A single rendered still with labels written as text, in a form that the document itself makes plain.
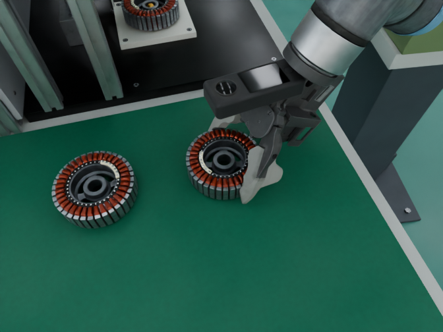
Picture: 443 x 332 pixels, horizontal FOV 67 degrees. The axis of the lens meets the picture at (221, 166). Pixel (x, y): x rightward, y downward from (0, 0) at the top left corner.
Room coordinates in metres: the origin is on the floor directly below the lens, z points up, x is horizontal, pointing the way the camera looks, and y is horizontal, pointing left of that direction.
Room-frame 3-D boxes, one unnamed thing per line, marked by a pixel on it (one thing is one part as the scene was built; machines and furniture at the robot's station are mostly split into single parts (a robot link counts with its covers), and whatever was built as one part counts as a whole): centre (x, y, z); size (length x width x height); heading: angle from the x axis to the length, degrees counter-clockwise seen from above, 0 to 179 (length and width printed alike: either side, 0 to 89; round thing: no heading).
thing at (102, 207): (0.24, 0.18, 0.77); 0.11 x 0.11 x 0.04
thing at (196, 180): (0.28, 0.00, 0.77); 0.11 x 0.11 x 0.04
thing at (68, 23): (0.60, 0.28, 0.80); 0.07 x 0.05 x 0.06; 16
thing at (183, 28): (0.64, 0.14, 0.78); 0.15 x 0.15 x 0.01; 16
